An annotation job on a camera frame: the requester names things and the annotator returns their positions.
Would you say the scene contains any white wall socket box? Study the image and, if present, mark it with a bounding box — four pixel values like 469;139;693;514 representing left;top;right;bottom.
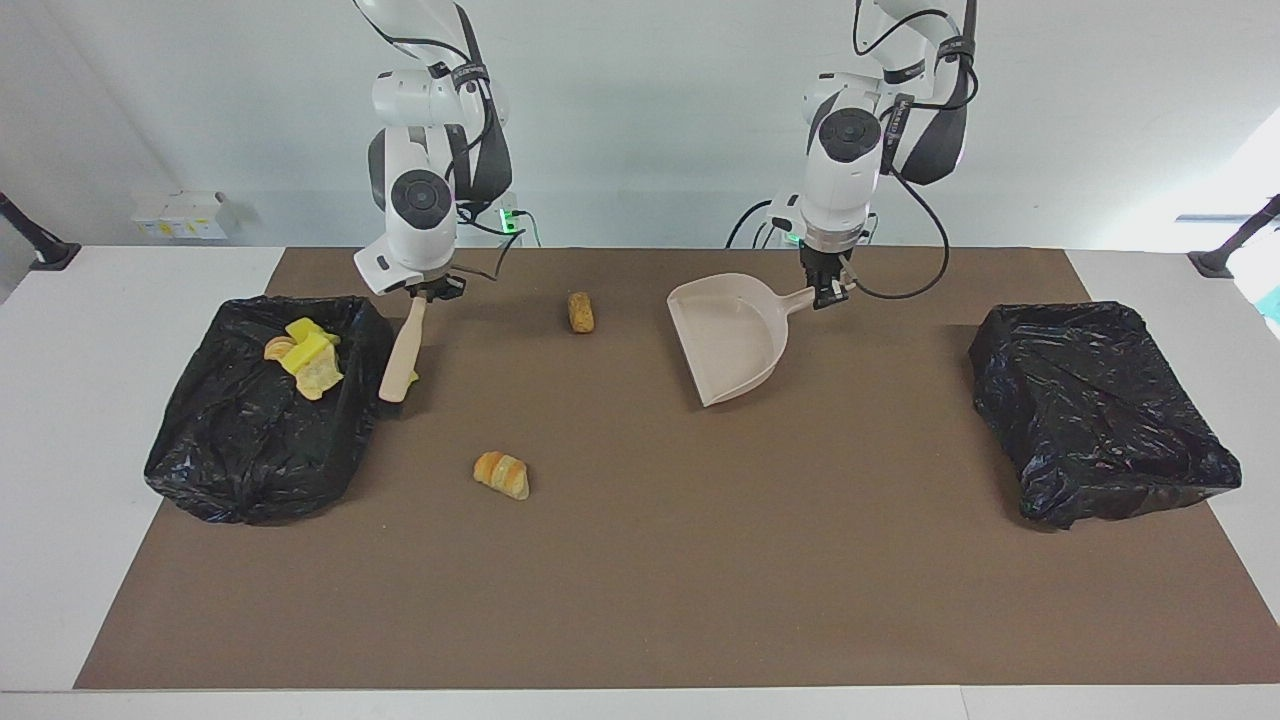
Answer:
132;190;233;241

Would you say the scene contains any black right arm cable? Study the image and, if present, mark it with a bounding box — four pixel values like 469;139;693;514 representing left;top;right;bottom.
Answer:
352;0;526;283

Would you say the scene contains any black base cable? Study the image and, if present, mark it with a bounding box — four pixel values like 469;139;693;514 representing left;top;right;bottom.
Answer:
727;198;801;248

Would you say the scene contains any beige plastic dustpan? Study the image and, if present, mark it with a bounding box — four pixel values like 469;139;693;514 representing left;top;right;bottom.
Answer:
667;272;817;408

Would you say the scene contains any brown table mat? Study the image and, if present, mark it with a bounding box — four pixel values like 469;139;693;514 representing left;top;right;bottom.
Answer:
75;247;1280;691

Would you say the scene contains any black bag lined bin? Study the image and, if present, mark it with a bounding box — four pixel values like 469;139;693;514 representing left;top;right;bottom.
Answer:
144;294;395;526
968;300;1243;531

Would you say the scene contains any beige hand brush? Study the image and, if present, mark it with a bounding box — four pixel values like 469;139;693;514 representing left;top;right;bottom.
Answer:
377;296;429;406

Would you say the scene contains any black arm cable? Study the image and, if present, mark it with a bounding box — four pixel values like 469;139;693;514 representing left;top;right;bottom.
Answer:
845;0;979;301
352;0;526;283

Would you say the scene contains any black clamp stand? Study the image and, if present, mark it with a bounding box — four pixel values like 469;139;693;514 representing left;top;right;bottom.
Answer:
0;190;83;272
1188;193;1280;279

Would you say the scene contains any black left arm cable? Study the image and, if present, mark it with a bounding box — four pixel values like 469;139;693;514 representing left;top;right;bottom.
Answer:
845;0;979;301

